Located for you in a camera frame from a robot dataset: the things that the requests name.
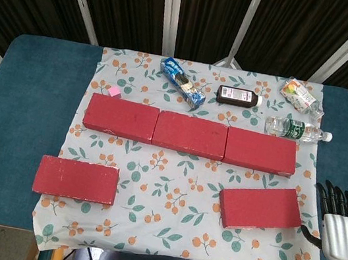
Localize dark can lying down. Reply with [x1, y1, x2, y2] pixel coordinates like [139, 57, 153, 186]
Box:
[215, 84, 265, 111]

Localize clear bottle green label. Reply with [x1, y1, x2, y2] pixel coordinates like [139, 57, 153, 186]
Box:
[263, 113, 335, 147]

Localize blue cookie package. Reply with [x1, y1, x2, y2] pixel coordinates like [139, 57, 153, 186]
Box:
[154, 55, 212, 111]

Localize small pink cube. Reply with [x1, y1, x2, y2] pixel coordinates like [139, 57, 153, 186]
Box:
[106, 85, 123, 99]

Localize red foam brick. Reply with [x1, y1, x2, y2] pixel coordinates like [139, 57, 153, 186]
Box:
[79, 91, 161, 146]
[150, 109, 231, 162]
[221, 125, 302, 179]
[31, 153, 122, 207]

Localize floral tablecloth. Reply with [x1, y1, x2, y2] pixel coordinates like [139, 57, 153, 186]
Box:
[25, 38, 348, 260]

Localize red brick with scraped end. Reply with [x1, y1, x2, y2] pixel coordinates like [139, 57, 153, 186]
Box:
[214, 176, 307, 242]

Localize clear bottle fruit label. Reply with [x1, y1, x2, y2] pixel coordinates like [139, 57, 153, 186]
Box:
[276, 75, 330, 121]

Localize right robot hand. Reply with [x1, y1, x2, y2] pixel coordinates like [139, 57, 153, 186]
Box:
[295, 176, 348, 260]

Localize teal felt table cover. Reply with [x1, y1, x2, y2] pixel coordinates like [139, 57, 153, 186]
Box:
[0, 29, 348, 260]

